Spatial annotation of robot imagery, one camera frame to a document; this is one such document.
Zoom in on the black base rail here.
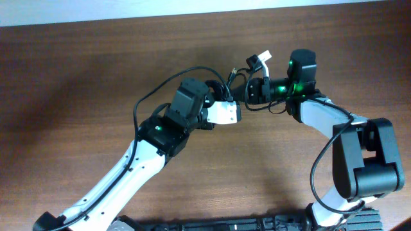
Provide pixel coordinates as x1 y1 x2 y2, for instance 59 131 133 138
108 209 383 231

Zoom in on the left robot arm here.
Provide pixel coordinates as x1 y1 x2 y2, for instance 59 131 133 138
33 78 241 230

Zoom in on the thin black usb cable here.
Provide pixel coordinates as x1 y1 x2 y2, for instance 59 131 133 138
243 72 288 116

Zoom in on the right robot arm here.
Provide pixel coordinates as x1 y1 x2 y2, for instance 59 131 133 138
232 49 405 230

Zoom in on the left camera cable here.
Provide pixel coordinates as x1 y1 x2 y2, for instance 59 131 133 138
57 65 232 225

